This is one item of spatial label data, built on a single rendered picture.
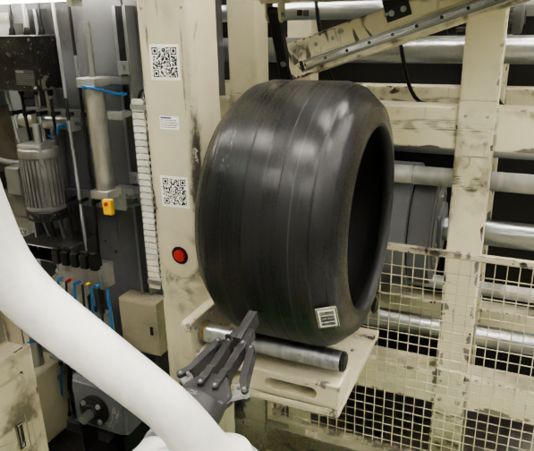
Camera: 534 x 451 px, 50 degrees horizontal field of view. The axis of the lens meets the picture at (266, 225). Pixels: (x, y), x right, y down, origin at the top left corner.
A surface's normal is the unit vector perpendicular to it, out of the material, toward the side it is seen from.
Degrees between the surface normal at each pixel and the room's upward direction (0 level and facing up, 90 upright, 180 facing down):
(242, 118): 37
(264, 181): 61
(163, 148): 90
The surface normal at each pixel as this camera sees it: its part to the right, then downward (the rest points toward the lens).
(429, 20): -0.40, 0.31
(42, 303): 0.28, -0.29
